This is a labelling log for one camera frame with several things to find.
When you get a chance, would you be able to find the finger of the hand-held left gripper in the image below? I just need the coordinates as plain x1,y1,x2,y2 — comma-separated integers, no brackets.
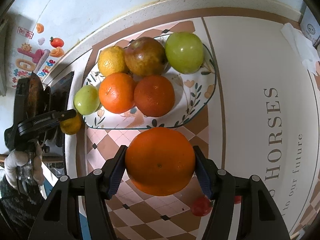
17,109,77,137

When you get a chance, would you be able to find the green apple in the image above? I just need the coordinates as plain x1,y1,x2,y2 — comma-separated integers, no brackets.
165,32,204,74
73,85,101,115

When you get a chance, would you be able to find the person's left forearm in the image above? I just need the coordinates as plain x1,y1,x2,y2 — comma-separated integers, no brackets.
0,175,47,240

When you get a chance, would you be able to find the colourful wall sticker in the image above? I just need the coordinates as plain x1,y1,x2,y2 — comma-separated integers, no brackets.
11,22,65,88

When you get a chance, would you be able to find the dark red orange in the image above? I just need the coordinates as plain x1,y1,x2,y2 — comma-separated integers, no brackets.
134,75,175,117

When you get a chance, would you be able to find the bright orange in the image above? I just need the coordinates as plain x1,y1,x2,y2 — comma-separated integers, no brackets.
99,72,137,114
124,127,196,197

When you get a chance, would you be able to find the white crumpled tissue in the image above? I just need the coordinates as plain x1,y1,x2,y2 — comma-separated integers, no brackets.
280,22,320,77

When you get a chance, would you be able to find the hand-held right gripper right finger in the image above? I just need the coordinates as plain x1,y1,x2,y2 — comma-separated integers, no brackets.
192,145,292,240

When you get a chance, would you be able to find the black gas stove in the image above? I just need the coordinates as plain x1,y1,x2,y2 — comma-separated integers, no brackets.
37,71,75,155

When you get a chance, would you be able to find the floral oval plate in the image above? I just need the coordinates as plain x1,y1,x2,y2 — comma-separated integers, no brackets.
82,34,217,130

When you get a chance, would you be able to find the checkered table mat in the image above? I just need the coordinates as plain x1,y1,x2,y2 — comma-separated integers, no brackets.
84,7,320,240

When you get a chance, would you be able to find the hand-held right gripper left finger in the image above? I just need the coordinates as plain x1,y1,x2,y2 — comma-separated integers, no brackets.
27,145,128,240

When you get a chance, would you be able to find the red-green apple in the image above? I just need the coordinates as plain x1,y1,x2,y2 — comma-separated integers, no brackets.
124,36,169,77

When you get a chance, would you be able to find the yellow lemon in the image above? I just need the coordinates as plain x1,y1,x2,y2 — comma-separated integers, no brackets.
59,112,82,135
97,45,129,77

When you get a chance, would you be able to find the person's left hand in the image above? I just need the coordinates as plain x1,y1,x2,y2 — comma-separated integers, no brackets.
4,144,45,193

